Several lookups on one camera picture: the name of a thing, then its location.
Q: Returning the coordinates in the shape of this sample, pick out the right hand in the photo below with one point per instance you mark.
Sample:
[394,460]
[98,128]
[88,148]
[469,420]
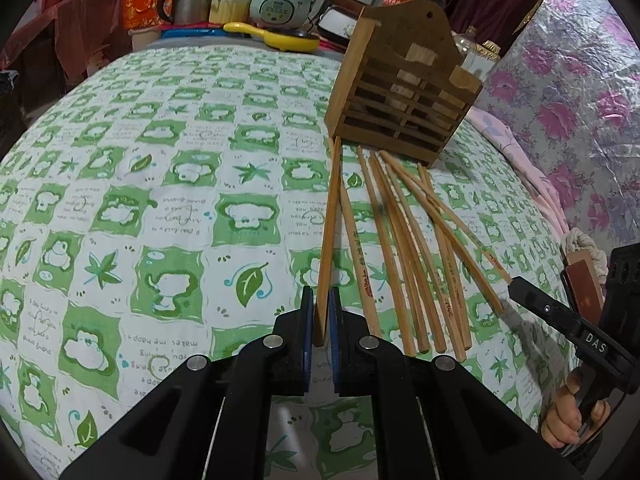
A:
[562,423]

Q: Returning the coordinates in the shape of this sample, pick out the wooden chopstick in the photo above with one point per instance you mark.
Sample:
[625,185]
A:
[441,214]
[449,266]
[326,254]
[403,252]
[401,311]
[414,263]
[418,240]
[359,262]

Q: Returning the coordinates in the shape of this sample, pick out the floral foil wall covering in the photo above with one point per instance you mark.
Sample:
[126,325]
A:
[568,89]

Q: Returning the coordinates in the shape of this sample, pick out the red draped side table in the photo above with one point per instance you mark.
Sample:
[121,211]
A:
[54,51]

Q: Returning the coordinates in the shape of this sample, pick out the mint green rice cooker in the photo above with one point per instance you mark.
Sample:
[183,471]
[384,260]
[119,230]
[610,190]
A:
[280,14]

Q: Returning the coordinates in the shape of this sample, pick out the pink floral cloth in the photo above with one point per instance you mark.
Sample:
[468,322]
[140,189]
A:
[544,194]

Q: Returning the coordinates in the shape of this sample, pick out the wooden slatted utensil holder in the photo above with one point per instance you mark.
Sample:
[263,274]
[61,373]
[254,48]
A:
[401,87]

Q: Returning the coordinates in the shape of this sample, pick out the clear oil bottle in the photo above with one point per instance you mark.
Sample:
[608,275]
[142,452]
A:
[466,44]

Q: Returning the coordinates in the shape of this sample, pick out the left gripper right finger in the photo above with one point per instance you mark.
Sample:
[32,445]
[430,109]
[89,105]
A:
[362,364]

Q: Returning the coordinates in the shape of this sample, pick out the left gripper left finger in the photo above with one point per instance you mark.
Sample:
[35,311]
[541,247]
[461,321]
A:
[279,364]

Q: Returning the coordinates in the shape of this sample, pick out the yellow frying pan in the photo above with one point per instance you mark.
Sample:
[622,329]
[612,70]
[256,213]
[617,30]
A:
[299,42]

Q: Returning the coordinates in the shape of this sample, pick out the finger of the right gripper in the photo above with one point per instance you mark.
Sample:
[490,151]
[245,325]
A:
[529,296]

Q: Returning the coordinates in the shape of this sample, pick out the green white patterned tablecloth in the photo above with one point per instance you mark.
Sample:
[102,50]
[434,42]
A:
[174,204]

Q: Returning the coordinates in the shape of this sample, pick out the cream pot with lid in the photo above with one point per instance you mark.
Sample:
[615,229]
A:
[227,11]

